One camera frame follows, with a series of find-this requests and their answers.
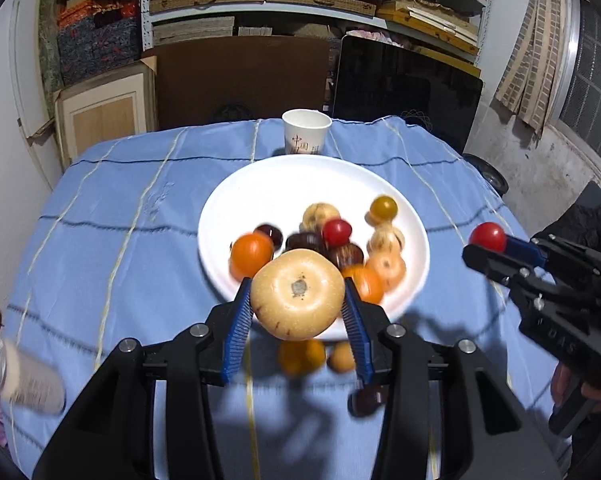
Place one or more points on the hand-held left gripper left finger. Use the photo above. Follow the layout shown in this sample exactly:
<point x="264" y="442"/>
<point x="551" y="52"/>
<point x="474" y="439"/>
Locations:
<point x="238" y="330"/>

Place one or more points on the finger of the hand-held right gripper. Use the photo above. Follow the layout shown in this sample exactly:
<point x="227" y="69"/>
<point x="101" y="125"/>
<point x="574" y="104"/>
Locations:
<point x="522" y="249"/>
<point x="490" y="262"/>

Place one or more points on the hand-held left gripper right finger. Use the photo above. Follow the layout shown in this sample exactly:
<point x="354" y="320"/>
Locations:
<point x="355" y="332"/>

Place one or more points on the red tomato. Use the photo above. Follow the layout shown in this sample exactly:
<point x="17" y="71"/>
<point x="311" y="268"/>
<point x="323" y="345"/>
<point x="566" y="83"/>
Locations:
<point x="336" y="232"/>
<point x="487" y="236"/>

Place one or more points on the orange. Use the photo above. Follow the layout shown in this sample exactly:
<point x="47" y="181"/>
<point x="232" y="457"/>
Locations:
<point x="251" y="255"/>
<point x="302" y="357"/>
<point x="368" y="285"/>

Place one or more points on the large tan pear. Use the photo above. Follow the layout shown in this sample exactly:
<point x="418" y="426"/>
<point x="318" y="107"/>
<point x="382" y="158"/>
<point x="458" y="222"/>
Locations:
<point x="298" y="305"/>

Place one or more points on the pale orange peach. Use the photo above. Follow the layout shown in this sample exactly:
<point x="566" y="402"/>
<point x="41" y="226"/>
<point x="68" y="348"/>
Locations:
<point x="388" y="269"/>

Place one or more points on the dark brown round fruit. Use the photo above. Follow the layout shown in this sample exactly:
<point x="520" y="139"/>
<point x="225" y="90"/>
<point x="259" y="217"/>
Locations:
<point x="365" y="402"/>
<point x="348" y="255"/>

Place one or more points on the white round plate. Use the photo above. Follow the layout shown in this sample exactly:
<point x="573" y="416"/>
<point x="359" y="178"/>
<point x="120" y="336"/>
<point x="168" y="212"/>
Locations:
<point x="240" y="195"/>

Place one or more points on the person's right hand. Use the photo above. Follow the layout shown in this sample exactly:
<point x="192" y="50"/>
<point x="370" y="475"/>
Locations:
<point x="560" y="385"/>

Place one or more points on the small tan round fruit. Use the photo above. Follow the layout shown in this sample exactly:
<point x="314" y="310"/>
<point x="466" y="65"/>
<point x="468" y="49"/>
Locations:
<point x="341" y="357"/>

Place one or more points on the black jacket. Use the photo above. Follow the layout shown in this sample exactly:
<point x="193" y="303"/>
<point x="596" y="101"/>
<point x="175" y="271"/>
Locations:
<point x="590" y="220"/>

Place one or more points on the black wheel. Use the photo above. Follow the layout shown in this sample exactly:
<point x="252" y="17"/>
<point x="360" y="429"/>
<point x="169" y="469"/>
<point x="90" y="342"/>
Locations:
<point x="490" y="175"/>

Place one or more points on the dark plum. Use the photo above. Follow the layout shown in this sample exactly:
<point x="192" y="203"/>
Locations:
<point x="270" y="234"/>

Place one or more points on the yellow-green cherry tomato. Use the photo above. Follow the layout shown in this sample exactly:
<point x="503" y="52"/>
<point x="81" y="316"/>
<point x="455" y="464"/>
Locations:
<point x="384" y="208"/>

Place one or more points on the blue striped tablecloth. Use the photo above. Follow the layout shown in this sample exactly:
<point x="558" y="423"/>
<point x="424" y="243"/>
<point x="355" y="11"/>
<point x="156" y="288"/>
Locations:
<point x="130" y="220"/>

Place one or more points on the window with metal grille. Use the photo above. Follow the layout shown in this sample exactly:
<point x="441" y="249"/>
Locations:
<point x="597" y="75"/>

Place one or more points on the black flat panel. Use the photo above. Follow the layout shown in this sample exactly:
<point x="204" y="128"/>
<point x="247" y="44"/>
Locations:
<point x="405" y="90"/>

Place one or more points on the beige brick-patterned curtain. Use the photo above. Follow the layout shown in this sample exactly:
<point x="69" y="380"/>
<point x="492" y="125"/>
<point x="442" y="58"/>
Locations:
<point x="530" y="55"/>

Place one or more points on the white paper cup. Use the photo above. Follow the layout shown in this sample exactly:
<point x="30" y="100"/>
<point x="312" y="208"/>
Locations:
<point x="306" y="132"/>

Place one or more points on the white beverage can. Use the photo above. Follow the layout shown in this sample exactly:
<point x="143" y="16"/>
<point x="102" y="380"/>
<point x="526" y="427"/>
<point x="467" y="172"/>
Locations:
<point x="28" y="382"/>

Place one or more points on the stack of yellow wooden boxes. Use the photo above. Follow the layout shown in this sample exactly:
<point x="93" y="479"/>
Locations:
<point x="430" y="22"/>

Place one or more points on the brown board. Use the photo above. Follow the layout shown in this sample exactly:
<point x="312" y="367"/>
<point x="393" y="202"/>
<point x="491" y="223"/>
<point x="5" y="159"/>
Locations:
<point x="240" y="80"/>

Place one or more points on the light wooden framed panel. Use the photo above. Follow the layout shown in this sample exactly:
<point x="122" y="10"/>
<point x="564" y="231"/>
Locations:
<point x="105" y="115"/>

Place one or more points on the stack of patterned fabric boxes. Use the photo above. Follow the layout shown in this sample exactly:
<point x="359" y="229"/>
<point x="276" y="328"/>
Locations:
<point x="98" y="45"/>

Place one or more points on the white metal shelf unit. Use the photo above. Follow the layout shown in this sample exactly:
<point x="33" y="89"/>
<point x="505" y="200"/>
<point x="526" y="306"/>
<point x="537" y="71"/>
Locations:
<point x="147" y="20"/>

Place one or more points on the green patterned box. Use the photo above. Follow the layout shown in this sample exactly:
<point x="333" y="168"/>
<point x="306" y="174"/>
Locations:
<point x="49" y="50"/>

